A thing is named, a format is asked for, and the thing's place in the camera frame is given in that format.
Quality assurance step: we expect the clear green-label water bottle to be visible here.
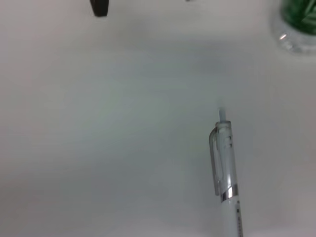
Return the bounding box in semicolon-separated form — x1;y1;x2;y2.
273;0;316;56

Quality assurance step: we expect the grey clear ballpoint pen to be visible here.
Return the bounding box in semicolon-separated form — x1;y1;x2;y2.
208;106;245;237

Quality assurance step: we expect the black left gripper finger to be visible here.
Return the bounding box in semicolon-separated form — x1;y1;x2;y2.
89;0;110;18

